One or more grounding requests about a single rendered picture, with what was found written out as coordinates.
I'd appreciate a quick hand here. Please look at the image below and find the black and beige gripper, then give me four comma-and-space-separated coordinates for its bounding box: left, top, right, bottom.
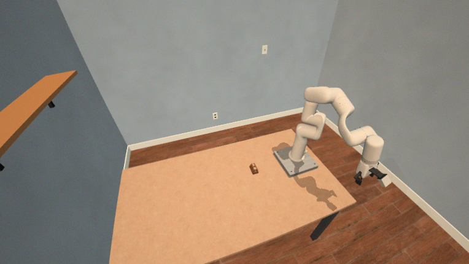
354, 158, 379, 185

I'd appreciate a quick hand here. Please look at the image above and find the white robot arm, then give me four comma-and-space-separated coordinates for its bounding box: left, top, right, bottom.
289, 87, 392, 187

